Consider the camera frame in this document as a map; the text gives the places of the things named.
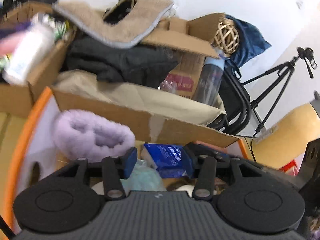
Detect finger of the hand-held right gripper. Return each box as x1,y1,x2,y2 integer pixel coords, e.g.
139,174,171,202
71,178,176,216
297,139,320,195

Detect clear bag with green item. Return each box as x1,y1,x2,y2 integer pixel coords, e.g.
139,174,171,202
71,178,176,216
122,159,167,193

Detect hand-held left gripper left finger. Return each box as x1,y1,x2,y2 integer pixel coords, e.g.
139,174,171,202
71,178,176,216
37,147,138,201

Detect orange edged cardboard box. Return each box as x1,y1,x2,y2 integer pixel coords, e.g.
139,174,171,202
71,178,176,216
0,86,250,240

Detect black video camera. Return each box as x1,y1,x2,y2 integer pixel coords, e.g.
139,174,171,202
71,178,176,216
296,46,319,79

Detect black cloth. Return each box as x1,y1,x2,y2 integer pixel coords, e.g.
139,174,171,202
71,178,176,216
61,36,179,89

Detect beige fluffy mat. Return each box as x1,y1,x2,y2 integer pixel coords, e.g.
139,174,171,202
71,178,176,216
52,0,175,50

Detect dark blue cloth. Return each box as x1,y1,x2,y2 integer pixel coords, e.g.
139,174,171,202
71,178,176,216
224,15,272,68

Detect blue lidded water bottle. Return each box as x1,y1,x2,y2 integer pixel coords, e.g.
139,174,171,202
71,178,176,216
192,54,225,105

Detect white plastic bottle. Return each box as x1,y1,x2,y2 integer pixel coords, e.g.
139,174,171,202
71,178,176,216
1,22,55,85

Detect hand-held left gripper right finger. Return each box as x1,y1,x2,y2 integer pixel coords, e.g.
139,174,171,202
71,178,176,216
184,142,285,200

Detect paper lined cardboard box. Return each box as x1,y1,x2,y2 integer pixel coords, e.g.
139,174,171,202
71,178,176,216
49,69,240,148

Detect yellow thermos jug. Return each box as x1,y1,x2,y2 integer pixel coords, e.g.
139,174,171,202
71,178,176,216
251,95,320,173

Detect woven rattan ball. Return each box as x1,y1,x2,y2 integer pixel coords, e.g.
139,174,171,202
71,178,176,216
212,17,240,55

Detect black camera tripod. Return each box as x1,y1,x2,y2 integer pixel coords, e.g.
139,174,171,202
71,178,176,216
241,55,315,138

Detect blue tissue packet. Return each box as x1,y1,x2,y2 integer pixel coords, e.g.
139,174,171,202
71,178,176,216
143,143,194,179

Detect small cardboard box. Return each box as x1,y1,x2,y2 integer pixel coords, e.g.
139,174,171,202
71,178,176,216
0,1,77,118

